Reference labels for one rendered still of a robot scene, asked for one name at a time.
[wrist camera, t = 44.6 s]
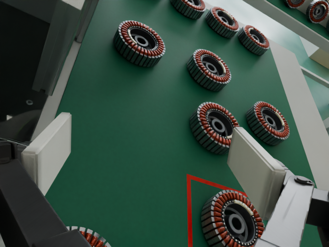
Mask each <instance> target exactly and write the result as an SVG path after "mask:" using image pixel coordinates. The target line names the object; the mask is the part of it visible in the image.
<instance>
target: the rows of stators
mask: <svg viewBox="0 0 329 247"><path fill-rule="evenodd" d="M170 1H171V3H172V4H173V6H174V7H175V8H176V9H177V10H178V11H179V12H181V14H184V15H185V16H186V17H189V18H191V19H199V18H200V17H201V16H202V15H203V13H204V12H205V10H206V6H205V3H204V1H203V0H170ZM206 20H207V22H208V24H209V26H211V28H212V29H213V30H214V31H216V33H219V35H221V36H223V37H227V38H233V37H234V35H235V34H236V33H237V32H238V31H239V25H238V22H237V20H236V19H235V18H234V17H233V16H232V15H231V14H230V13H228V11H226V10H224V9H222V8H220V7H217V6H213V7H211V9H210V10H209V11H208V13H207V14H206ZM238 37H239V39H240V41H241V43H242V44H243V45H244V46H245V47H247V49H249V51H251V52H253V53H255V54H258V55H263V54H264V53H265V52H266V51H267V50H268V49H269V48H270V44H269V41H268V40H267V38H266V36H265V35H264V34H263V33H262V32H261V31H259V30H258V29H257V28H255V27H253V26H251V25H244V26H243V27H242V29H241V30H240V31H239V32H238Z"/></svg>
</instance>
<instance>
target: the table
mask: <svg viewBox="0 0 329 247"><path fill-rule="evenodd" d="M242 1H244V2H246V3H247V4H249V5H250V6H252V7H254V8H255V9H257V10H258V11H260V12H262V13H263V14H265V15H267V16H268V17H270V18H271V19H273V20H275V21H276V22H278V23H280V24H281V25H283V26H285V27H286V28H288V29H290V30H291V31H293V32H294V33H296V34H298V35H299V36H301V37H303V38H304V39H306V40H307V41H309V42H311V43H312V44H314V45H315V46H317V47H319V48H320V49H322V50H323V51H325V52H327V53H328V54H329V19H328V22H327V26H326V28H325V27H324V26H322V25H321V24H319V23H320V22H322V21H323V20H324V19H325V18H326V17H327V15H328V13H329V0H314V1H313V2H312V3H310V5H309V6H308V8H307V10H306V14H304V13H303V12H301V11H300V10H298V9H297V8H298V7H300V6H302V4H304V2H305V1H306V0H296V1H295V2H292V0H242ZM317 6H320V8H319V7H317ZM316 7H317V8H316ZM317 10H318V12H317ZM314 15H317V17H314ZM300 68H301V70H302V72H303V74H304V75H306V76H308V77H309V78H311V79H313V80H315V81H317V82H318V83H320V84H322V85H324V86H326V87H327V88H329V82H328V81H326V80H325V79H323V78H321V77H319V76H318V75H316V74H314V73H312V72H311V71H309V70H307V69H305V68H303V67H302V66H300Z"/></svg>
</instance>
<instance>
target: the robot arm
mask: <svg viewBox="0 0 329 247"><path fill-rule="evenodd" d="M70 153H71V115H70V113H66V112H62V113H61V114H59V115H58V116H57V117H56V118H55V119H54V120H53V121H52V122H51V123H50V124H49V125H48V127H47V128H46V129H45V130H44V131H43V132H42V133H41V134H40V135H39V136H38V137H37V138H36V139H35V140H34V141H31V142H30V145H29V146H27V147H26V146H22V145H17V143H16V142H9V141H6V140H5V141H0V234H1V237H2V239H3V242H4V244H5V247H92V246H91V245H90V244H89V243H88V241H87V240H86V239H85V237H84V236H83V235H82V233H81V232H80V231H79V230H78V229H73V230H70V231H69V230H68V229H67V227H66V226H65V225H64V223H63V222H62V220H61V219H60V217H59V216H58V215H57V213H56V212H55V210H54V209H53V208H52V206H51V205H50V203H49V202H48V200H47V199H46V198H45V195H46V193H47V191H48V190H49V188H50V186H51V185H52V183H53V181H54V180H55V178H56V176H57V175H58V173H59V171H60V169H61V168H62V166H63V164H64V163H65V161H66V159H67V158H68V156H69V154H70ZM227 164H228V166H229V167H230V169H231V171H232V172H233V174H234V175H235V177H236V179H237V180H238V182H239V183H240V185H241V187H242V188H243V190H244V192H245V193H246V195H247V197H248V198H249V200H250V201H251V203H252V204H253V206H254V208H255V209H256V211H257V212H258V214H259V216H260V217H261V218H262V220H268V223H267V225H266V227H265V229H264V231H263V233H262V236H261V238H259V237H258V238H257V240H256V242H255V244H254V246H253V247H300V244H301V240H302V236H303V232H304V228H305V224H310V225H314V226H317V229H318V233H319V236H320V239H321V243H322V246H323V247H329V191H325V190H321V189H316V188H314V186H315V184H314V182H312V181H311V180H309V179H308V178H305V177H303V176H298V175H294V174H293V173H292V172H291V171H290V170H288V168H287V167H286V166H285V165H284V164H283V163H282V162H280V161H278V160H277V159H275V158H273V157H272V156H271V155H270V154H269V153H268V152H267V151H266V150H265V149H264V148H263V147H262V146H261V145H260V144H259V143H258V142H257V141H256V140H255V139H254V138H253V137H252V136H251V135H250V134H249V133H248V132H247V131H246V130H245V129H244V128H242V127H235V128H234V129H233V134H232V139H231V144H230V150H229V155H228V160H227Z"/></svg>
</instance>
